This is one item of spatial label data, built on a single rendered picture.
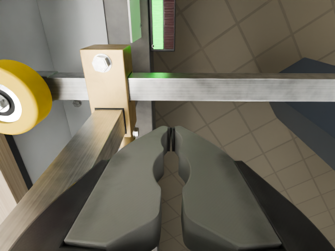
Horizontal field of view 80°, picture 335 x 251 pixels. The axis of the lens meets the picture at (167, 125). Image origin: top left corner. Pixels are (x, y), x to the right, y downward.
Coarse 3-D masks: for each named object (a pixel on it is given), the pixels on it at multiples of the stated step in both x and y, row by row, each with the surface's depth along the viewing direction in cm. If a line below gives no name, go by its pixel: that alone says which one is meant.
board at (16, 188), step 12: (0, 144) 27; (0, 156) 27; (12, 156) 29; (0, 168) 27; (12, 168) 29; (0, 180) 27; (12, 180) 29; (0, 192) 28; (12, 192) 29; (24, 192) 31; (0, 204) 30; (12, 204) 29; (0, 216) 31
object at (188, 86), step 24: (48, 72) 27; (72, 72) 28; (72, 96) 26; (144, 96) 26; (168, 96) 26; (192, 96) 26; (216, 96) 26; (240, 96) 26; (264, 96) 26; (288, 96) 26; (312, 96) 26
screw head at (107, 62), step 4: (96, 56) 22; (100, 56) 22; (104, 56) 23; (108, 56) 23; (96, 60) 22; (100, 60) 22; (104, 60) 22; (108, 60) 23; (92, 64) 22; (96, 64) 22; (100, 64) 22; (104, 64) 22; (108, 64) 23; (96, 68) 22; (100, 68) 22; (104, 68) 22; (108, 68) 23
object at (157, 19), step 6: (156, 0) 34; (162, 0) 34; (156, 6) 35; (162, 6) 35; (156, 12) 35; (162, 12) 35; (156, 18) 36; (162, 18) 36; (156, 24) 36; (162, 24) 36; (156, 30) 36; (162, 30) 36; (156, 36) 37; (162, 36) 37; (156, 42) 37; (162, 42) 37; (156, 48) 38; (162, 48) 38
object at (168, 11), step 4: (164, 0) 34; (168, 0) 34; (172, 0) 34; (164, 4) 35; (168, 4) 35; (172, 4) 35; (164, 8) 35; (168, 8) 35; (172, 8) 35; (164, 12) 35; (168, 12) 35; (172, 12) 35; (164, 16) 35; (168, 16) 35; (172, 16) 35; (164, 20) 36; (168, 20) 36; (172, 20) 36; (164, 24) 36; (168, 24) 36; (172, 24) 36; (164, 28) 36; (168, 28) 36; (172, 28) 36; (164, 32) 37; (168, 32) 37; (172, 32) 37; (164, 36) 37; (168, 36) 37; (172, 36) 37; (164, 40) 37; (168, 40) 37; (172, 40) 37; (164, 44) 38; (168, 44) 38; (172, 44) 38; (164, 48) 38; (168, 48) 38; (172, 48) 38
